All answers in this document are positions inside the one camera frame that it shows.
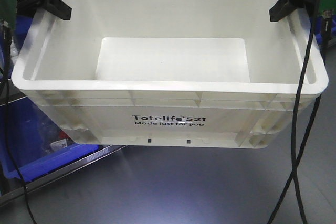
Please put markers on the blue plastic storage bin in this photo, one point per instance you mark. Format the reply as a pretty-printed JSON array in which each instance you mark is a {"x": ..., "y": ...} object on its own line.
[{"x": 32, "y": 145}]

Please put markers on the white plastic Totelife crate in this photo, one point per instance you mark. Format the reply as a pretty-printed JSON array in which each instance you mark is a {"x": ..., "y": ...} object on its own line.
[{"x": 203, "y": 73}]

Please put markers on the left green circuit board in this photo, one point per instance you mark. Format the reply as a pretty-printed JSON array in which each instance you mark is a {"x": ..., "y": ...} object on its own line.
[{"x": 9, "y": 13}]

